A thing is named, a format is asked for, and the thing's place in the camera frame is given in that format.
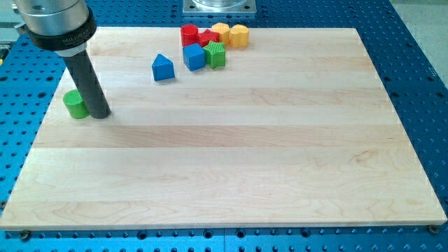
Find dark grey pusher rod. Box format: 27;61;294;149
63;50;111;119

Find light wooden board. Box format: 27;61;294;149
1;27;447;230

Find yellow hexagon block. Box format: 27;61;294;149
211;22;230;46

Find green star block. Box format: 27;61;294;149
203;41;226;69

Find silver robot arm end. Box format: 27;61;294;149
14;0;97;57

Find green cylinder block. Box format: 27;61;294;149
63;90;90;119

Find blue cube block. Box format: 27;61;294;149
183;43;206;71

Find blue perforated metal table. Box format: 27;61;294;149
1;1;447;251

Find red cylinder block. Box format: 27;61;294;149
180;24;199;47

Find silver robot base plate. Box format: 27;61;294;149
183;0;257;15

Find blue triangular prism block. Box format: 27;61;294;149
152;54;175;81

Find red star block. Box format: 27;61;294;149
197;29;220;47

